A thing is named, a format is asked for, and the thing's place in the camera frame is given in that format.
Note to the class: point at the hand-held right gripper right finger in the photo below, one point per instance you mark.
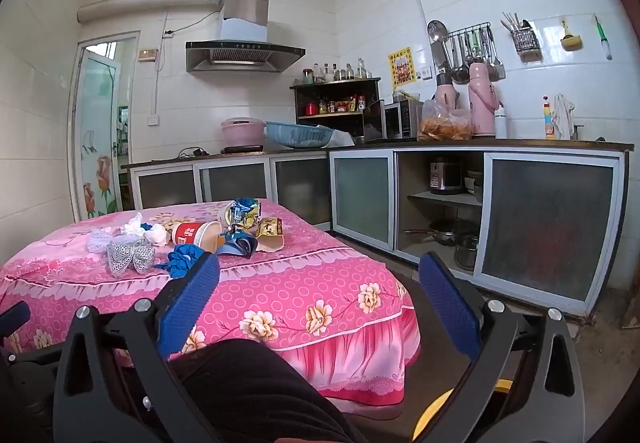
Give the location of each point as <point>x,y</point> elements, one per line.
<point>450,308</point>

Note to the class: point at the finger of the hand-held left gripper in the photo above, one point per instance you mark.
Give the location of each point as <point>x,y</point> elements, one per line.
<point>15,316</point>

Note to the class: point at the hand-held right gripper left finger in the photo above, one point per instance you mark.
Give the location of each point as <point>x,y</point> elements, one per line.
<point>192,295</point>

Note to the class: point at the red instant noodle cup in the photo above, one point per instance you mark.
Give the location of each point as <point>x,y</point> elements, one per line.
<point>192,234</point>

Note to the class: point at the white tissue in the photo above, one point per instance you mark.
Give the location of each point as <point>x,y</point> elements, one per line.
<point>133,225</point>
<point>157,234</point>

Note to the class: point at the blue foil wrapper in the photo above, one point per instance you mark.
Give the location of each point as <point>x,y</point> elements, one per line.
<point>240,243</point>

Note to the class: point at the silver sequin bow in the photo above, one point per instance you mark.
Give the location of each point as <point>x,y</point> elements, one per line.
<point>130,256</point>

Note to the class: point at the blue and yellow packet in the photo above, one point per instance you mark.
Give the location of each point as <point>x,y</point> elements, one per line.
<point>241,210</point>

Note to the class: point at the beige snack packet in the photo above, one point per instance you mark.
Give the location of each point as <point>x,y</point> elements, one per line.
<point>270,235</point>

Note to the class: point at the yellow plastic bin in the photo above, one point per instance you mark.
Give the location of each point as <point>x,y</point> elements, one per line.
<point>440,410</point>

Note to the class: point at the white lacy cloth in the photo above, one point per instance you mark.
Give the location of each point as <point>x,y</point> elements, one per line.
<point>100,241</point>

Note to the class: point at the steel pot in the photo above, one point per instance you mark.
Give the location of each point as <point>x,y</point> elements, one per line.
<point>467,253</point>

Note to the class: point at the beige food scraps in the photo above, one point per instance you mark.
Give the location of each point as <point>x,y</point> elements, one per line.
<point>175,223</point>

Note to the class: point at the pink floral tablecloth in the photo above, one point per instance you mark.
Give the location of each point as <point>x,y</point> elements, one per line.
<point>300,283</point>

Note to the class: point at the long cabinet with glass doors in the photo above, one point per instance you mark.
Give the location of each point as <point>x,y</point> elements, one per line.
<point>235,183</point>

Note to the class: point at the person's black trouser leg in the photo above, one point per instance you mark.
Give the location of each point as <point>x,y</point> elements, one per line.
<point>260,398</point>

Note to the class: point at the stack of bowls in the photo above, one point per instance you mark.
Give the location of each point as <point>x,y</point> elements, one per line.
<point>475,185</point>

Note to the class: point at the corner cabinet with sliding doors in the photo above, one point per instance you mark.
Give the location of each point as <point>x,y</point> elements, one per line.
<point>545,223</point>

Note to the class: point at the steel rice cooker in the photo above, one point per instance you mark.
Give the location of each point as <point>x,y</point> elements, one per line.
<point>446,175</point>

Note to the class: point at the black induction cooker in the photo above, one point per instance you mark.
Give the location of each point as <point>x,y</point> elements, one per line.
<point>243,149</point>

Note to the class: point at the pink basin with lid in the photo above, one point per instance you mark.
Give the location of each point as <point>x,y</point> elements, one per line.
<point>242,130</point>

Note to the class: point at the plastic bag of fried snacks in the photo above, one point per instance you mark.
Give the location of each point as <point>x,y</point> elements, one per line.
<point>444,125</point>

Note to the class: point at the white squeeze bottle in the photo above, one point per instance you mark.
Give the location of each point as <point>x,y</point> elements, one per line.
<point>500,123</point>

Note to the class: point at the blue plastic basket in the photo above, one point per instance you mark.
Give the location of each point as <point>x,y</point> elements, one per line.
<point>299,134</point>

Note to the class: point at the black microwave oven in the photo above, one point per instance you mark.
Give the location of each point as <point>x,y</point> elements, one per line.
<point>397,120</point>

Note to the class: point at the glass door with rose print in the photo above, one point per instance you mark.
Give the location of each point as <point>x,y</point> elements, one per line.
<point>97,123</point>

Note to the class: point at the tall pink thermos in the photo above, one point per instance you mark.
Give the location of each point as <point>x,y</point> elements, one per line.
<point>482,103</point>

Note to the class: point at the yellow dish soap bottle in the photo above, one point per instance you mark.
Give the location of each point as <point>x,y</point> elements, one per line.
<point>549,120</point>

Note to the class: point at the small pink thermos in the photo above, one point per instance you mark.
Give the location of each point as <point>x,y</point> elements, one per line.
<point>445,95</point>

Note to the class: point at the dark wooden shelf rack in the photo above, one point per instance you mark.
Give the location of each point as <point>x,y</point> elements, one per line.
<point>337,120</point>

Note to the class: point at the white rag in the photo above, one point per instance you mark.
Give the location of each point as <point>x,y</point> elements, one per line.
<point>564,115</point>

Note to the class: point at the row of spice jars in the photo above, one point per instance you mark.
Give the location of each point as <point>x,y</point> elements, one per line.
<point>335,105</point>

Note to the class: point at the steel range hood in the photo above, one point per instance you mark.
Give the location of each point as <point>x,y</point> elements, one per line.
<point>240,54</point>

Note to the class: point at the rack of hanging kitchen utensils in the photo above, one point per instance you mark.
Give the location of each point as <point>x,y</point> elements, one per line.
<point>462,55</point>

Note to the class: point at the row of glass bottles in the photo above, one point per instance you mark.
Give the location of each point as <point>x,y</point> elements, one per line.
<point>335,72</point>

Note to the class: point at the metal chopstick holder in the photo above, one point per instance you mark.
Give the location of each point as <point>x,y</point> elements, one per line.
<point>525,40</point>

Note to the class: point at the yellow scrubbing brush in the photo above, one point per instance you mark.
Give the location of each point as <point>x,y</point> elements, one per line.
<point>571,41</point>

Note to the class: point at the white wall socket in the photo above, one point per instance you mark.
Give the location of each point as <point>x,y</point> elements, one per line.
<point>154,120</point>

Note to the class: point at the wall socket beside poster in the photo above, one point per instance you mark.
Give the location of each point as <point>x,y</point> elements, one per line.
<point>426,73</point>

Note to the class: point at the yellow wall poster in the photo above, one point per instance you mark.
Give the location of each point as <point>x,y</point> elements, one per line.
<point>402,68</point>

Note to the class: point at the small wall-mounted box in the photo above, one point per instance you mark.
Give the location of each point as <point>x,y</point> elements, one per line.
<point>148,54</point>

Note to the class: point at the silver exhaust duct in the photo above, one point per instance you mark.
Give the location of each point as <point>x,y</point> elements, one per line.
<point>150,2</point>

